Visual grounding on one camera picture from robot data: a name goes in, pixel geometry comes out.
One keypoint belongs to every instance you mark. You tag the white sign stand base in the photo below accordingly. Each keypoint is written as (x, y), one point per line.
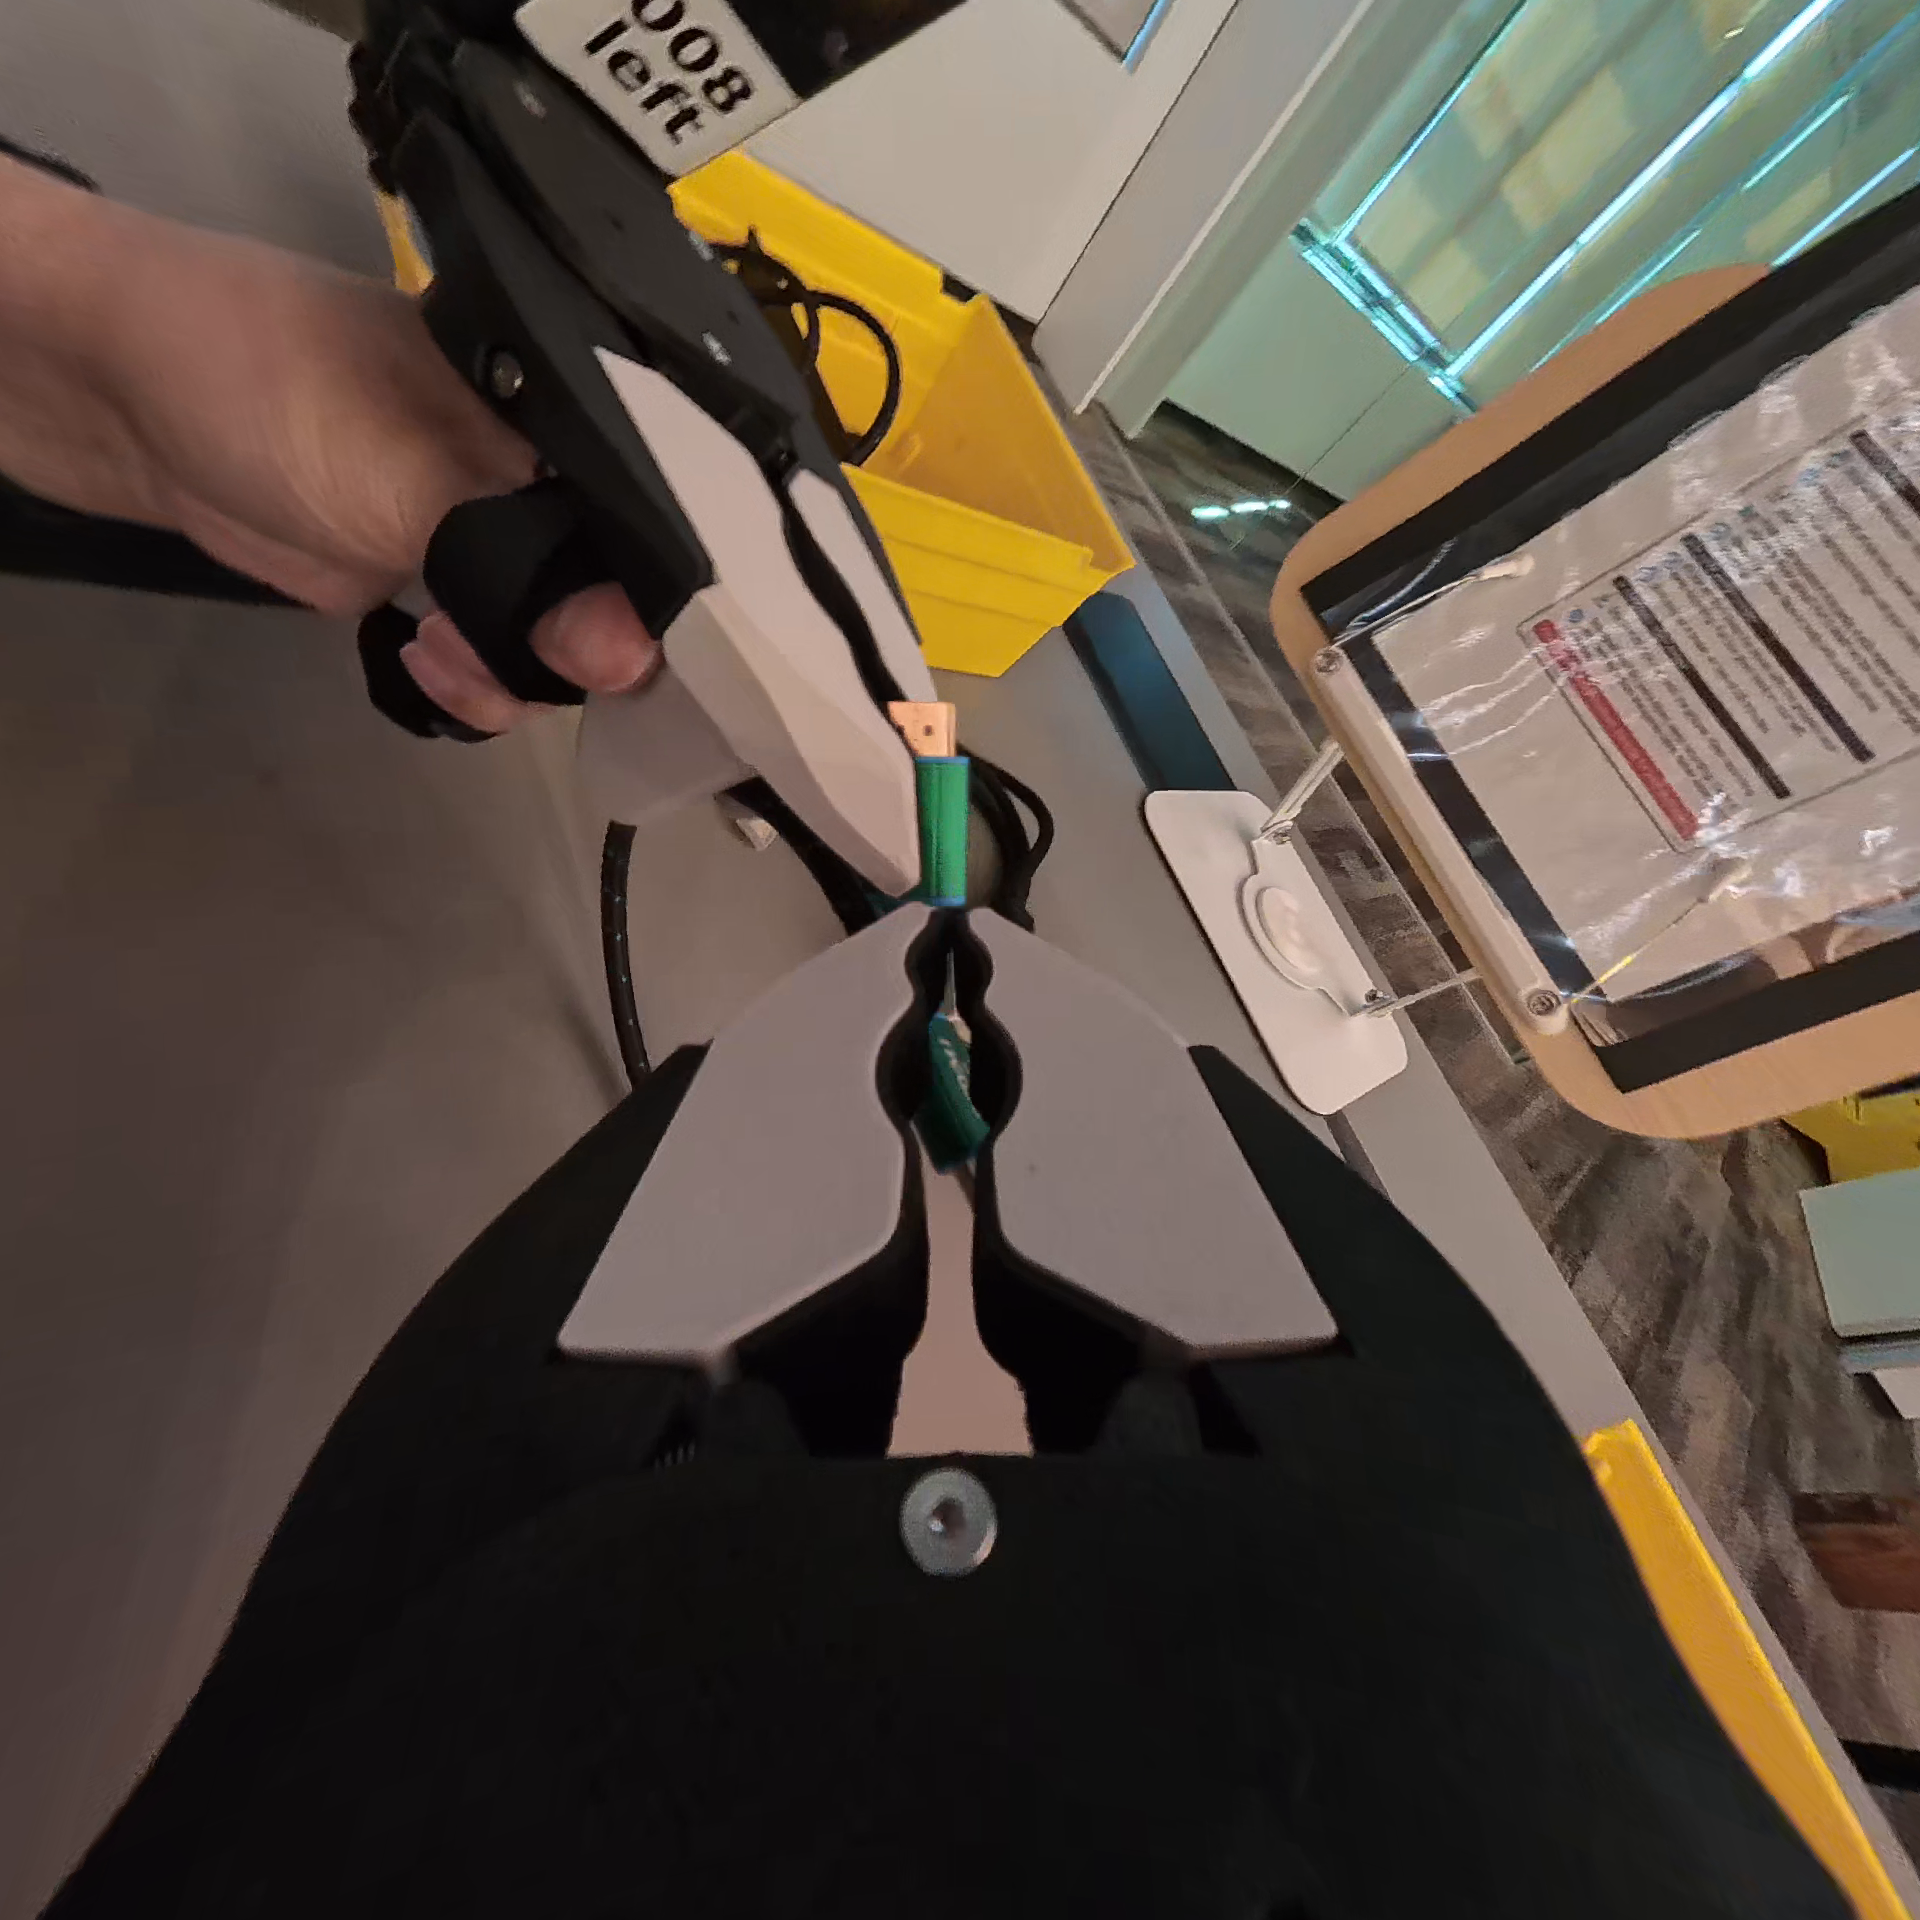
(1201, 871)

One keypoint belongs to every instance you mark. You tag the person's left hand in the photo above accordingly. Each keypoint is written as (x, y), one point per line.
(224, 390)

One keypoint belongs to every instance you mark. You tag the wooden sign board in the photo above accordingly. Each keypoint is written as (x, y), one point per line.
(1725, 675)

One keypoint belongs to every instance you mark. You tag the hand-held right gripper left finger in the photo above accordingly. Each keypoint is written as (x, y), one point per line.
(750, 1171)

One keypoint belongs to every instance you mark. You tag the yellow plastic bin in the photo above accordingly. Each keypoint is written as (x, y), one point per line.
(1725, 1621)
(990, 510)

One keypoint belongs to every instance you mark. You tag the pale green board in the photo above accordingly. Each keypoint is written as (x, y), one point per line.
(1868, 1260)

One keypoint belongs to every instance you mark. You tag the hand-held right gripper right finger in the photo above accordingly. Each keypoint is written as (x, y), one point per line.
(1140, 1171)

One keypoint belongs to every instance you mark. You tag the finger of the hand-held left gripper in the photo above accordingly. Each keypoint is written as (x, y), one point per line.
(863, 584)
(765, 645)

